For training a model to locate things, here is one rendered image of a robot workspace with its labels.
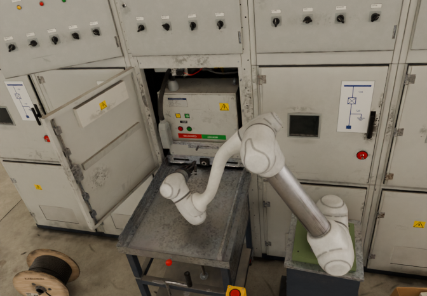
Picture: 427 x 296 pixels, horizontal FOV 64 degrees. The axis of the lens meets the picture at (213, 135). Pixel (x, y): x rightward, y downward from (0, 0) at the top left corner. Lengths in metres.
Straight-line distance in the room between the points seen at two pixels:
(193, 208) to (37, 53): 1.16
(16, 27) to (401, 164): 2.16
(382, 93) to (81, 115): 1.50
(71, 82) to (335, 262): 1.78
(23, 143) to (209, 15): 1.77
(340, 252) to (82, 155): 1.34
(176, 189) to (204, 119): 0.59
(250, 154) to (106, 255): 2.10
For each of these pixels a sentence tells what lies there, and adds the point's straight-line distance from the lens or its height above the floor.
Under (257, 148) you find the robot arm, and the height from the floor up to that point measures 1.53.
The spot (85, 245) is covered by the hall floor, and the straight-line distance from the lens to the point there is 3.29.
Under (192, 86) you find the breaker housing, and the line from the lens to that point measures 2.15.
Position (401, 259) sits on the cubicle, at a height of 0.20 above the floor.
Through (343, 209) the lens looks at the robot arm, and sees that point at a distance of 1.76.
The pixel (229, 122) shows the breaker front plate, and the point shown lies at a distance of 2.08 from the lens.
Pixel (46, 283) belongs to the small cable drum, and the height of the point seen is 0.27.
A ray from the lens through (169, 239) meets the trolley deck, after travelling 1.92.
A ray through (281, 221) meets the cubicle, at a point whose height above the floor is 0.45.
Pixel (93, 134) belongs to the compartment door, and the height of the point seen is 1.34.
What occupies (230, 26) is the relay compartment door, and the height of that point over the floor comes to 1.79.
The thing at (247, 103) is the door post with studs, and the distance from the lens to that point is 1.94.
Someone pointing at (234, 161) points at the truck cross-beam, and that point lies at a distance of 2.23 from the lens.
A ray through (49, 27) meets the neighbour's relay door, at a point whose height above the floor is 1.87.
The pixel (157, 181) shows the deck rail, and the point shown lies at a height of 0.85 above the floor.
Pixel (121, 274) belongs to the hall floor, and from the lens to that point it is 2.97.
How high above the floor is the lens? 2.27
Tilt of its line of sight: 33 degrees down
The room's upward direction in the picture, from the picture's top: 8 degrees counter-clockwise
